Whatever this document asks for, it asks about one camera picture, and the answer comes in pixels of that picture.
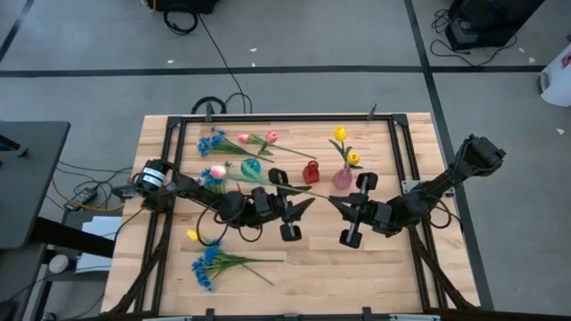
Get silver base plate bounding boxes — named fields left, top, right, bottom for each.
left=401, top=179, right=456, bottom=198

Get white round object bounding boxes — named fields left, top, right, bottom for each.
left=47, top=253, right=70, bottom=275

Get long black floor cable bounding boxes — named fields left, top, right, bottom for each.
left=195, top=12, right=247, bottom=115

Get tangled black cable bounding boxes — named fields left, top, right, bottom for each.
left=429, top=7, right=519, bottom=68

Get pink ribbed glass vase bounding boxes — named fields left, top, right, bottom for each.
left=332, top=167, right=354, bottom=191

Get pink artificial tulip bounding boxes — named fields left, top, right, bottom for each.
left=209, top=163, right=332, bottom=201
left=237, top=132, right=319, bottom=161
left=253, top=130, right=280, bottom=164

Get black power adapter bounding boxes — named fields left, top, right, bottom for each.
left=63, top=186, right=98, bottom=212

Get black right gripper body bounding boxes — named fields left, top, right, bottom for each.
left=339, top=172, right=396, bottom=250

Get white papers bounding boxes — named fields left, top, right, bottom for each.
left=74, top=215, right=118, bottom=274

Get black equipment cart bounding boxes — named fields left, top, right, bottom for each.
left=153, top=0, right=222, bottom=15

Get black aluminium table frame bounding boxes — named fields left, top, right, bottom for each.
left=103, top=112, right=481, bottom=321

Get teal glass vase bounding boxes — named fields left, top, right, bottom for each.
left=240, top=158, right=262, bottom=178

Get blue artificial flower bunch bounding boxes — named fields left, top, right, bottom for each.
left=190, top=239, right=286, bottom=293
left=195, top=167, right=228, bottom=195
left=196, top=128, right=274, bottom=164

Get white appliance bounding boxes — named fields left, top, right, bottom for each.
left=537, top=43, right=571, bottom=108

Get black desk foot beam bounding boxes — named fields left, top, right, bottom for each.
left=34, top=217, right=115, bottom=259

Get yellow cable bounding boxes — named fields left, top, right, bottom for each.
left=51, top=177, right=126, bottom=213

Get red ribbed glass vase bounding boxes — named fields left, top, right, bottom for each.
left=302, top=160, right=321, bottom=185

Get yellow artificial tulip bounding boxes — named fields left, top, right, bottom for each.
left=186, top=228, right=224, bottom=249
left=345, top=151, right=363, bottom=173
left=328, top=126, right=353, bottom=173

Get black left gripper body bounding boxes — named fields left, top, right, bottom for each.
left=252, top=168, right=302, bottom=243

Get black desk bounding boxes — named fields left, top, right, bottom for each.
left=0, top=119, right=71, bottom=251

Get black equipment case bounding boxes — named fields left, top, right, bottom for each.
left=444, top=0, right=546, bottom=51

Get coiled black cable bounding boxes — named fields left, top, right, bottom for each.
left=162, top=8, right=200, bottom=37

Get black cable loops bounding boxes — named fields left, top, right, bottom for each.
left=190, top=92, right=253, bottom=115

